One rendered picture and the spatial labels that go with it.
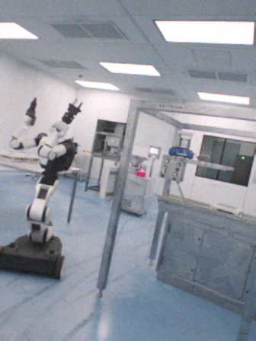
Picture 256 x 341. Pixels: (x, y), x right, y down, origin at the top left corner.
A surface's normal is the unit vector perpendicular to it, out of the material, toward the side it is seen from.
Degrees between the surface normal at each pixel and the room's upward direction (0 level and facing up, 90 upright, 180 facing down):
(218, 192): 90
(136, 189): 89
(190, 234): 90
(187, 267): 90
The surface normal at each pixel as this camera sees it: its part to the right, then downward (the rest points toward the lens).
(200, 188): -0.39, 0.00
